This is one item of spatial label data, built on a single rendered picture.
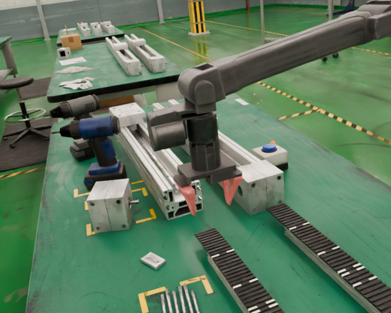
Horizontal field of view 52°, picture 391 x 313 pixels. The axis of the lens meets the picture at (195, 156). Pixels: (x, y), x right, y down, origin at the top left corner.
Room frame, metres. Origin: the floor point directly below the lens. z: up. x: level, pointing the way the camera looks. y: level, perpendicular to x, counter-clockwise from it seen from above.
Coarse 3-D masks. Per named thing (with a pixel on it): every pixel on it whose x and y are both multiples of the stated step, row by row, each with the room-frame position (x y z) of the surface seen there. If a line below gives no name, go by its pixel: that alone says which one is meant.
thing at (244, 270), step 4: (240, 268) 0.63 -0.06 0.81; (244, 268) 0.62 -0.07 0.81; (228, 272) 0.62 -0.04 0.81; (232, 272) 0.62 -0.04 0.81; (236, 272) 0.62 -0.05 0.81; (240, 272) 0.62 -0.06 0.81; (244, 272) 0.61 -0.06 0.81; (248, 272) 0.62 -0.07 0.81; (224, 276) 0.61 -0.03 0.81; (228, 276) 0.61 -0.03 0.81; (232, 276) 0.61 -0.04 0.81; (236, 276) 0.61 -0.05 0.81
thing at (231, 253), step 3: (225, 252) 0.68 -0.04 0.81; (228, 252) 0.68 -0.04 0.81; (231, 252) 0.68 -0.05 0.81; (234, 252) 0.68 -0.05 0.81; (216, 255) 0.67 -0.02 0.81; (219, 255) 0.67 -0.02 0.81; (222, 255) 0.67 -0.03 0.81; (225, 255) 0.67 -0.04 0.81; (228, 255) 0.67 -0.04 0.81; (231, 255) 0.67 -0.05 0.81; (234, 255) 0.67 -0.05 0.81; (213, 258) 0.67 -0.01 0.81; (216, 258) 0.66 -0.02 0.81; (219, 258) 0.66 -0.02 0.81; (222, 258) 0.66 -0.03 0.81
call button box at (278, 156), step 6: (252, 150) 1.13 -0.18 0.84; (258, 150) 1.12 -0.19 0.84; (276, 150) 1.10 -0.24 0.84; (282, 150) 1.10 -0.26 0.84; (258, 156) 1.10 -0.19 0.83; (264, 156) 1.07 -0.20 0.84; (270, 156) 1.07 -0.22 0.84; (276, 156) 1.08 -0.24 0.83; (282, 156) 1.08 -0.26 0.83; (270, 162) 1.07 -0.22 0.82; (276, 162) 1.08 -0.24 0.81; (282, 162) 1.08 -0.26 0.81; (282, 168) 1.08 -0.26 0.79
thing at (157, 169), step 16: (144, 128) 1.39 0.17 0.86; (128, 144) 1.28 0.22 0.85; (144, 144) 1.30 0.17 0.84; (144, 160) 1.09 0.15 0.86; (160, 160) 1.17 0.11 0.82; (176, 160) 1.06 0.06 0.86; (144, 176) 1.10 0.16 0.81; (160, 176) 0.97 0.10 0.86; (160, 192) 0.93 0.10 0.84; (176, 192) 0.94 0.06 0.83; (176, 208) 0.90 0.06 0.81
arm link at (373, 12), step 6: (372, 0) 0.84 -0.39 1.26; (378, 0) 0.82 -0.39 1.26; (384, 0) 0.81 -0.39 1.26; (390, 0) 0.79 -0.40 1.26; (366, 6) 0.82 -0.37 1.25; (372, 6) 0.81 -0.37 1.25; (378, 6) 0.79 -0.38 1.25; (384, 6) 0.78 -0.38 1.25; (390, 6) 0.77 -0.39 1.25; (372, 12) 0.79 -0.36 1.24; (378, 12) 0.77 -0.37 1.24; (384, 12) 0.76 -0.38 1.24; (390, 36) 0.77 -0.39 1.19
